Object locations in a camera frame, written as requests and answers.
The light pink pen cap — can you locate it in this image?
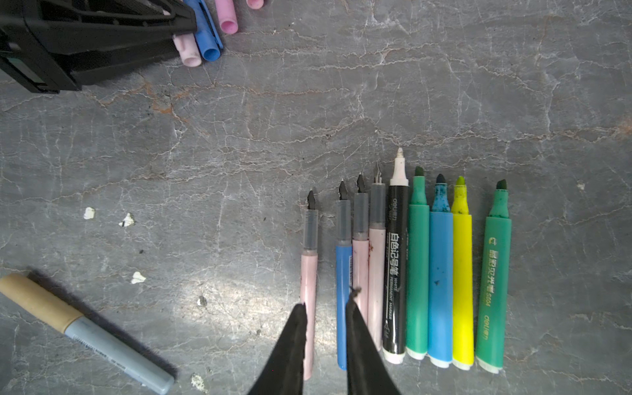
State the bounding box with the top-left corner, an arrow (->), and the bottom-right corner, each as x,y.
172,33 -> 202,67

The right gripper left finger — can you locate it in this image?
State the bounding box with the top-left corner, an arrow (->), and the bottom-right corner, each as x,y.
249,304 -> 307,395

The blue marker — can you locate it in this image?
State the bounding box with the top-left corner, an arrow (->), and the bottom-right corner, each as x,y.
428,174 -> 454,369

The light green marker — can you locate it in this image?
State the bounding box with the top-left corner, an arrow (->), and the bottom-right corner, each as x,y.
475,179 -> 512,375

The black white pen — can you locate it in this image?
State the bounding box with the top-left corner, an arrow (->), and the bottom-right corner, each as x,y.
383,148 -> 409,365

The yellow marker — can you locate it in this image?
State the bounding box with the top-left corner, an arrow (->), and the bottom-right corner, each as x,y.
451,176 -> 475,370

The white scrap lower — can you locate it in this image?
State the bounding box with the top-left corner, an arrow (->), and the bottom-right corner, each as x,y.
190,374 -> 207,394

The white scrap near pens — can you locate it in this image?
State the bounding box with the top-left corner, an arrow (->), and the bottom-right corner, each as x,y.
118,212 -> 136,228

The light pink pen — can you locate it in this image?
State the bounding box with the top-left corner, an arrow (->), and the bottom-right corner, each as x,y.
301,190 -> 319,380

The blue pen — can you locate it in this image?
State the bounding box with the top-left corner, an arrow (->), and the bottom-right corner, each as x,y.
336,181 -> 352,370

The white paper scrap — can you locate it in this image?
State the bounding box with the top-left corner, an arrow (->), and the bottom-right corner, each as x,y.
130,272 -> 146,284

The purple pink pen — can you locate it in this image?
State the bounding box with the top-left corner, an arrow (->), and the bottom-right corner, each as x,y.
352,174 -> 370,322

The purple pink pen cap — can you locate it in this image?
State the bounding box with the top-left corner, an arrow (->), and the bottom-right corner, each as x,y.
215,0 -> 239,35

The dark green marker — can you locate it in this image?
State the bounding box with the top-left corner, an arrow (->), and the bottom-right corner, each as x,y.
406,166 -> 430,360

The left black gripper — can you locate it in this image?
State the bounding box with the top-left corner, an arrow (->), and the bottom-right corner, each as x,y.
1,1 -> 197,94

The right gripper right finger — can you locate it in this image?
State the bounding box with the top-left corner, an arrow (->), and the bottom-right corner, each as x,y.
345,288 -> 400,395

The small white scrap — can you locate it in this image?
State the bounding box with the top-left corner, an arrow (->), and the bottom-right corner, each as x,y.
83,207 -> 95,221

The blue pen cap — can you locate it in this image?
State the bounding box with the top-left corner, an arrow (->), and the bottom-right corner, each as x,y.
184,0 -> 224,62

